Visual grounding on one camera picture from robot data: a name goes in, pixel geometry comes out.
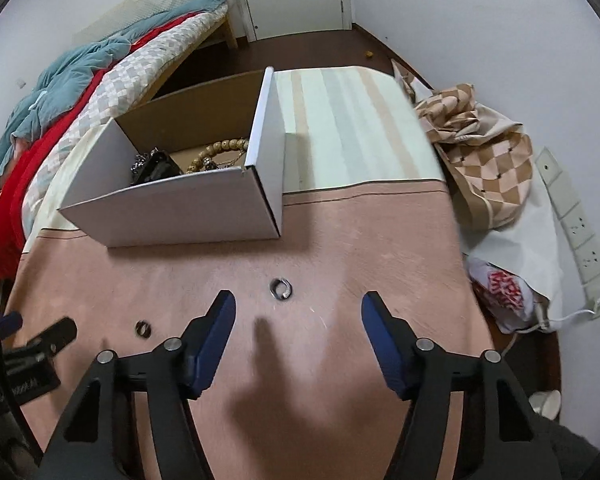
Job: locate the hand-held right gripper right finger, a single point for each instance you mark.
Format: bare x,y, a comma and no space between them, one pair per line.
382,345

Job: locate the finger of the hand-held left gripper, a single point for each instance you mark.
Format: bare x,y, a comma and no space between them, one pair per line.
10,322
54,337

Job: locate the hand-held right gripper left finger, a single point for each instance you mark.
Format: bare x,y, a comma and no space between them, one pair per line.
214,340

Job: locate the white cardboard box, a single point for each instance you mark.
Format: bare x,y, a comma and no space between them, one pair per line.
179,210

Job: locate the black smartwatch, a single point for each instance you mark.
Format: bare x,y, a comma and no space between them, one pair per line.
157,170

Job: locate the bed with red blanket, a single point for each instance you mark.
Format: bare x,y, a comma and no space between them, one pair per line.
9,220

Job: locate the pink and striped tablecloth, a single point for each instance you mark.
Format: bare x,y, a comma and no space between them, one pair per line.
330,240

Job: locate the red printed plastic bag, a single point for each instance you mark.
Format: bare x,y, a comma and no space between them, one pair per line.
505,290

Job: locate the white round object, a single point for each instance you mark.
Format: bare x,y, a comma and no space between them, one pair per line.
546,402

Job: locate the white plastic bag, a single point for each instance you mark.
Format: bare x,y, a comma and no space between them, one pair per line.
525,245

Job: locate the beige checkered cloth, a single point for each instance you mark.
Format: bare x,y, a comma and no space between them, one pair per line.
480,160

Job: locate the dark grey fuzzy rug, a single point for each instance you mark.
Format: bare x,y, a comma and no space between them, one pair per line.
570,452

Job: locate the white power strip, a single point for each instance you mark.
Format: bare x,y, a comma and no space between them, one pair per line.
575,230

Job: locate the teal duvet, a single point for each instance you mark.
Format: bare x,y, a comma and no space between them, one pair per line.
69,70

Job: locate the grey checkered bed sheet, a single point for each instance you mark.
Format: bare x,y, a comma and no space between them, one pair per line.
144,65

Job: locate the white bed frame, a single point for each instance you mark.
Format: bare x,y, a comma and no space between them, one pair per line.
229,20

